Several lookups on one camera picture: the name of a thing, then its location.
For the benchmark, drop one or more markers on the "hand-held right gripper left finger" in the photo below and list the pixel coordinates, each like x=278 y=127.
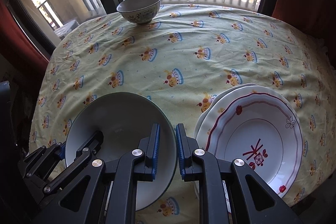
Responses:
x=156 y=150

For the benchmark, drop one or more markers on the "red patterned white plate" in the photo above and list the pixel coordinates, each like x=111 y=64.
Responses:
x=262 y=129

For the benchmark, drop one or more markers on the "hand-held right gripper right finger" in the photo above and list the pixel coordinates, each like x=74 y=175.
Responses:
x=181 y=153

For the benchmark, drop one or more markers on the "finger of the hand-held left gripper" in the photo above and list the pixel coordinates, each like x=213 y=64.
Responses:
x=89 y=142
x=39 y=161

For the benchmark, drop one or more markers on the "white plastic object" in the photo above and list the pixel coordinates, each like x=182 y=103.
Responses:
x=65 y=29

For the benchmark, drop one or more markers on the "yellow cartoon print tablecloth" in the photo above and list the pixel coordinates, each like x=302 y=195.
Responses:
x=183 y=56

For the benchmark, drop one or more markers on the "yellow floral white plate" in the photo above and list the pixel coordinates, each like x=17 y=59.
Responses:
x=207 y=121

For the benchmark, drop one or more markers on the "green leaf print bowl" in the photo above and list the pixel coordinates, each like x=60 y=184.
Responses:
x=118 y=119
x=141 y=14

